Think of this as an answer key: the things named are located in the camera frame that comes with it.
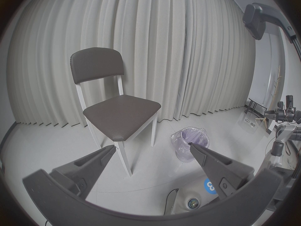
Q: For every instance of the wooden coat stand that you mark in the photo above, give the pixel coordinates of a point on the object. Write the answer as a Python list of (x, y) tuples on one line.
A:
[(277, 83)]

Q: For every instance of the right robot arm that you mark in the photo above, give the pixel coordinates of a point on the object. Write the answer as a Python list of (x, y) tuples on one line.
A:
[(279, 135)]

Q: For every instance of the purple plastic bag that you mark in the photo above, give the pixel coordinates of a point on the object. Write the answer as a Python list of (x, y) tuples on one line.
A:
[(195, 135)]

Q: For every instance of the white curtain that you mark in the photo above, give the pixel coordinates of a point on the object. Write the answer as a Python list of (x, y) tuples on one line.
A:
[(216, 55), (94, 32)]

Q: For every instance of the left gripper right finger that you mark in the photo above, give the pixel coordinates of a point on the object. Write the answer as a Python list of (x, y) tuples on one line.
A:
[(218, 171)]

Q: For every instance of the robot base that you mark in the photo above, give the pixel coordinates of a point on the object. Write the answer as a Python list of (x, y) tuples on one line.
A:
[(196, 189)]

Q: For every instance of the grey padded white chair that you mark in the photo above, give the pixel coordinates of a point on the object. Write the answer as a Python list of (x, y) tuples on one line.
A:
[(117, 112)]

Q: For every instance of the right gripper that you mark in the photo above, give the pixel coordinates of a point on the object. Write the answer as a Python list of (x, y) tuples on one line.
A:
[(280, 115)]

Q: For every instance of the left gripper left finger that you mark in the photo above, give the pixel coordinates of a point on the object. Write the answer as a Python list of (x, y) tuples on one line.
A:
[(82, 171)]

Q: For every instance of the small black table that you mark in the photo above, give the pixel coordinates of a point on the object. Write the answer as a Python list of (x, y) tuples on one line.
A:
[(256, 101)]

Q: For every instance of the white trash bin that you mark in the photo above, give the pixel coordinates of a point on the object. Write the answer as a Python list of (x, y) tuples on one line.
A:
[(182, 155)]

